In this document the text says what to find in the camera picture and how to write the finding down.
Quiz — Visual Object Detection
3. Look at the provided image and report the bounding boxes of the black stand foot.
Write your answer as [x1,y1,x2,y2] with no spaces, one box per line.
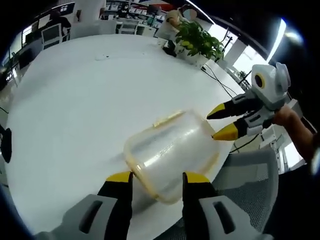
[0,126,13,164]

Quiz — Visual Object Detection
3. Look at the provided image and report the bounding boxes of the black monitor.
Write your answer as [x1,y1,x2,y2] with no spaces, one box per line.
[58,1,76,14]

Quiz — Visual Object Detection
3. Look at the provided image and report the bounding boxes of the person's right hand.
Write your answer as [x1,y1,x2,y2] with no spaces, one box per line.
[272,106,296,126]

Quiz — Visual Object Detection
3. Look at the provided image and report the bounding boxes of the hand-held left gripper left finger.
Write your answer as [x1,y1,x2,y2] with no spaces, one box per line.
[33,171,134,240]

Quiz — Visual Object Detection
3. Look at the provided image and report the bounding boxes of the white office chair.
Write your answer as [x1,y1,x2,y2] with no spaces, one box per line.
[116,19,141,36]
[40,22,64,50]

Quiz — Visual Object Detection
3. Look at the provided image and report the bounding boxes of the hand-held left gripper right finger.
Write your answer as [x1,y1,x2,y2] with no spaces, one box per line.
[181,171,274,240]

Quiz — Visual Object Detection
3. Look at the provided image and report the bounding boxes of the black table cable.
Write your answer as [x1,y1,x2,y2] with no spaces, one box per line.
[199,62,239,97]

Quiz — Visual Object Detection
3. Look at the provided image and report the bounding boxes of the grey mesh office chair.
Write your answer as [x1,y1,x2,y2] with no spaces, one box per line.
[174,148,280,234]

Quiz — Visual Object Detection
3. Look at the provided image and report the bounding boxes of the black tripod stand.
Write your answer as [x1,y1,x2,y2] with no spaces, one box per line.
[223,24,235,51]

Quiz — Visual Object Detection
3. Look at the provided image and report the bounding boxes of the green potted plant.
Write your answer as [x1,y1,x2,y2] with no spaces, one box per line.
[174,19,226,67]

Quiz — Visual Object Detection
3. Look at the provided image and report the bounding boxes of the small black object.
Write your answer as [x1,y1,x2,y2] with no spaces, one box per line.
[162,39,179,57]

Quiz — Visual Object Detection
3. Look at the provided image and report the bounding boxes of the clear plastic container yellow buckles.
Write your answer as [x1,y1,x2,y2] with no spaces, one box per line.
[122,108,221,205]

